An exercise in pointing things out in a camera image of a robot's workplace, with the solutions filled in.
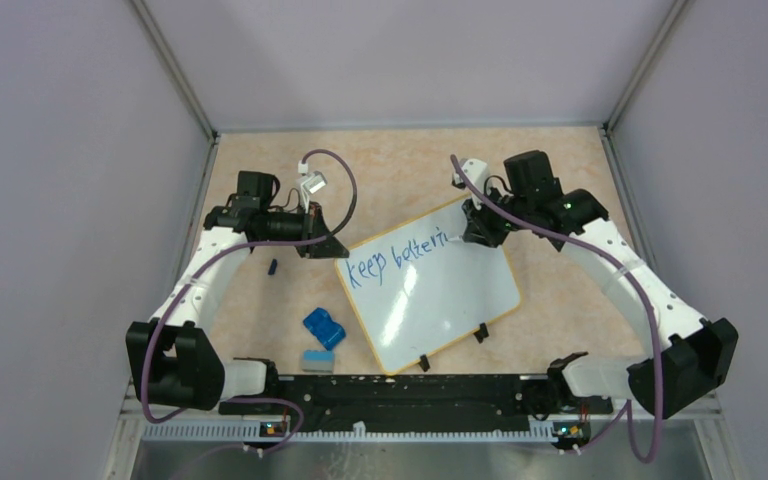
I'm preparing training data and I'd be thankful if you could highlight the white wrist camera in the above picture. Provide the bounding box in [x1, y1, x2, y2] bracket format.
[451, 156, 489, 210]
[296, 160, 327, 212]

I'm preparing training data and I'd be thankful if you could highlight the white slotted cable duct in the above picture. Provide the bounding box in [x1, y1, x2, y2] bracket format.
[142, 420, 557, 443]

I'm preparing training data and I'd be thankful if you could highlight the whiteboard wire stand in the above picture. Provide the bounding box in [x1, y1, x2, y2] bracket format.
[417, 322, 490, 373]

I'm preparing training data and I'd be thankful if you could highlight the grey blue toy brick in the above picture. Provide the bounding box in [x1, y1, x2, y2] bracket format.
[300, 350, 336, 374]

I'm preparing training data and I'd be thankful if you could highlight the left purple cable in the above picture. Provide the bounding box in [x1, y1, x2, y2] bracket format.
[140, 148, 359, 458]

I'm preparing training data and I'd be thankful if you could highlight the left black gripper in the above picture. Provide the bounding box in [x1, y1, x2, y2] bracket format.
[260, 201, 349, 260]

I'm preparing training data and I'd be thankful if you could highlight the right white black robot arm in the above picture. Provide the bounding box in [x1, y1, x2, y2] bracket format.
[451, 150, 739, 419]

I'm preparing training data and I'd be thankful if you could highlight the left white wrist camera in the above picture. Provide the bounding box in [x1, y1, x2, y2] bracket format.
[296, 160, 327, 212]

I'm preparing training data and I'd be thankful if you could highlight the purple cable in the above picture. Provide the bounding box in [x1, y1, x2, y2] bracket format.
[140, 148, 359, 458]
[450, 153, 665, 465]

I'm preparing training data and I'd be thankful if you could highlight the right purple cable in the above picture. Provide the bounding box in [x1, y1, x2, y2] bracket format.
[450, 153, 665, 465]

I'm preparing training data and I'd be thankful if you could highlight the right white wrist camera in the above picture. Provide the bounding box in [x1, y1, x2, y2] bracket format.
[451, 156, 489, 210]

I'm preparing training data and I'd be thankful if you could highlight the yellow framed whiteboard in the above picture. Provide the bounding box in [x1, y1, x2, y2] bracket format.
[335, 196, 522, 374]

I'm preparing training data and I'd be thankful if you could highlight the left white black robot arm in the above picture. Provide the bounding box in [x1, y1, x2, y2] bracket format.
[125, 171, 349, 415]

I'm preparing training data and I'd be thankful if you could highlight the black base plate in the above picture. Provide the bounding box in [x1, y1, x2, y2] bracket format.
[218, 374, 614, 433]

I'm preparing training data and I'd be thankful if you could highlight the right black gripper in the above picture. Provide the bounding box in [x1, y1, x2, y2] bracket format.
[463, 183, 533, 249]

